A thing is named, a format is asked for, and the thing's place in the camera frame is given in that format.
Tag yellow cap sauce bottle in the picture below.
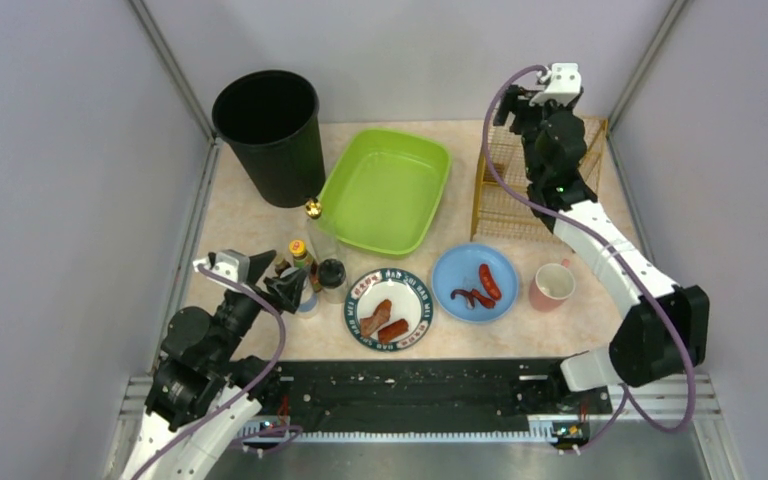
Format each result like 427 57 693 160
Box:
288 239 322 292

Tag clear glass bottle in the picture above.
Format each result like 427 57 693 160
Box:
304 197 341 262

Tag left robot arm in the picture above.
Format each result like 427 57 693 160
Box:
118 249 308 479

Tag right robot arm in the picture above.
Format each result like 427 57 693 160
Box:
483 84 710 396

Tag small brown cap bottle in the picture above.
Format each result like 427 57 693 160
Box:
273 254 292 277

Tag black lid jar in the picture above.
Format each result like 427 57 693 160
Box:
317 258 349 304

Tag brown meat piece left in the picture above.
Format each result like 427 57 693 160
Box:
359 299 392 338

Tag red sausage piece on plate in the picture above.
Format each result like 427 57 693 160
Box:
377 319 410 344

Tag white plate with green rim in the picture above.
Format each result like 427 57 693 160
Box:
343 268 435 353

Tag green plastic basin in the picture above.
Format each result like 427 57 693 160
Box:
319 128 452 257

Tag black plastic trash bin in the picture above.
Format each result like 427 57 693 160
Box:
211 70 326 208

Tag pink cup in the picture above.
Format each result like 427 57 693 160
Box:
528 259 577 312

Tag blue plate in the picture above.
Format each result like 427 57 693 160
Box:
431 243 520 324

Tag red sausage on blue plate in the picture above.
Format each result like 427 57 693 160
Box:
478 263 502 301

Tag dark curled sausage strip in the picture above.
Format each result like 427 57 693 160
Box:
450 289 496 310

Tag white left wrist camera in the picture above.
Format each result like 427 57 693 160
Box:
192 249 251 284

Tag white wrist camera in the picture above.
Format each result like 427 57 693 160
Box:
192 249 251 284
530 63 583 108

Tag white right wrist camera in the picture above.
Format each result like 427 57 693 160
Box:
530 63 583 108

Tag gold wire rack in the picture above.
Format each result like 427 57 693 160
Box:
470 116 608 244

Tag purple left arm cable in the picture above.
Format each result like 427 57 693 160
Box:
128 264 304 480

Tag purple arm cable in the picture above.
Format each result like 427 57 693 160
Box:
128 264 304 480
480 64 698 455

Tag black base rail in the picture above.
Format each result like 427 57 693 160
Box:
241 358 613 445

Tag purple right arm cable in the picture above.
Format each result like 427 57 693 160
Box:
480 64 698 455

